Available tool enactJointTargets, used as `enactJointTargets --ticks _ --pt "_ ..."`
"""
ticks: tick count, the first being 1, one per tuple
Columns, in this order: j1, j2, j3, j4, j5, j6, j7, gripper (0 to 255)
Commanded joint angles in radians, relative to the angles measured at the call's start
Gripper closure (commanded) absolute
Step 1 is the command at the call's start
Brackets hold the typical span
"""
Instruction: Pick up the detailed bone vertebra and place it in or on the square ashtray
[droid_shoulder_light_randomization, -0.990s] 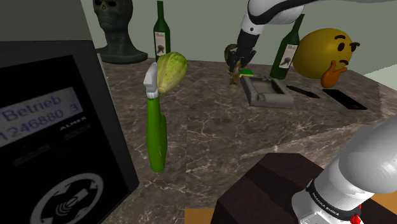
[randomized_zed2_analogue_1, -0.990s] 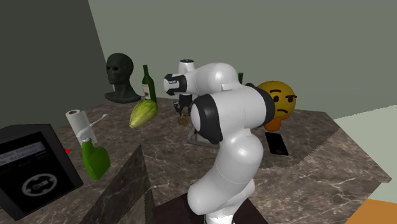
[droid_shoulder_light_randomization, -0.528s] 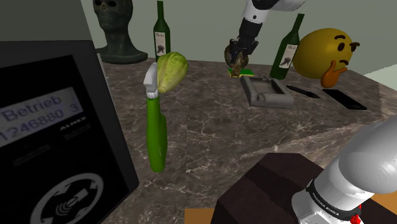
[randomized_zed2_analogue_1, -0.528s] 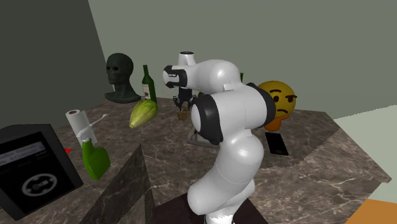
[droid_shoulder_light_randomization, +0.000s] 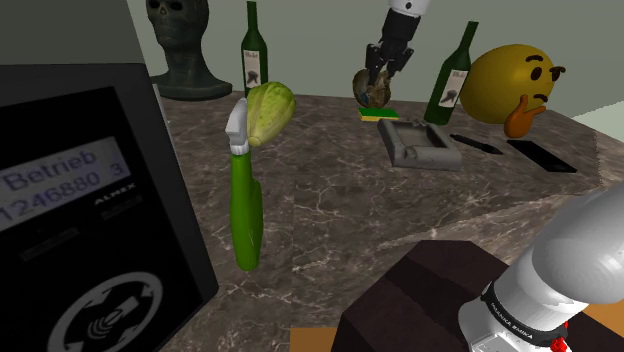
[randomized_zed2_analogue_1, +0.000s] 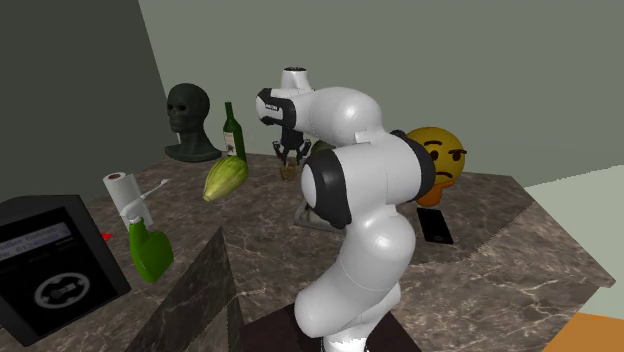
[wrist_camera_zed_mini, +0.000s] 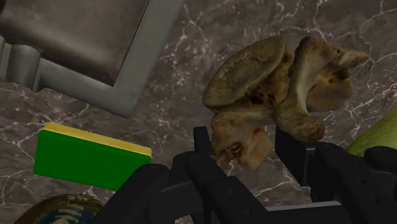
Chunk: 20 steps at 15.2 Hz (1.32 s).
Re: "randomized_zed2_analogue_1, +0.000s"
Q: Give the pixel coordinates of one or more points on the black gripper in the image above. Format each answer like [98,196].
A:
[292,139]

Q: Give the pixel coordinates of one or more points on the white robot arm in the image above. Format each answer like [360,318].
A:
[360,195]

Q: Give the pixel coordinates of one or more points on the small brown jar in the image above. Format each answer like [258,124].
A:
[289,170]

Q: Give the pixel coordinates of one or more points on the dark green round object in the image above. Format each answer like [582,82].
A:
[322,146]

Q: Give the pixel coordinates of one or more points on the green wine bottle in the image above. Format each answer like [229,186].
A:
[233,134]

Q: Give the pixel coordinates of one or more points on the yellow-green cocoa pod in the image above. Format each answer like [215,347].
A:
[225,178]

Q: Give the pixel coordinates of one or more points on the dark green skull bust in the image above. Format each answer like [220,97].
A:
[187,117]

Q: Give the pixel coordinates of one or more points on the yellow frowning face figure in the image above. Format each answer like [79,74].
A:
[441,146]

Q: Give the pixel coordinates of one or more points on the black phone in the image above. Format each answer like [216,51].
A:
[435,225]

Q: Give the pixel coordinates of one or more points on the white paper towel roll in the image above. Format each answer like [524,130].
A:
[123,192]

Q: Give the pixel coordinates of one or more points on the green spray bottle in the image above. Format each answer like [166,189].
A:
[151,253]

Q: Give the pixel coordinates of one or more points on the dark robot stand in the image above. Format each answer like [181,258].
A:
[273,331]

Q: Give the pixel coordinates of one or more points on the small red object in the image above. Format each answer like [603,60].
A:
[106,237]

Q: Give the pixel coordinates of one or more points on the black box with screen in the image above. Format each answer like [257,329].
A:
[53,263]

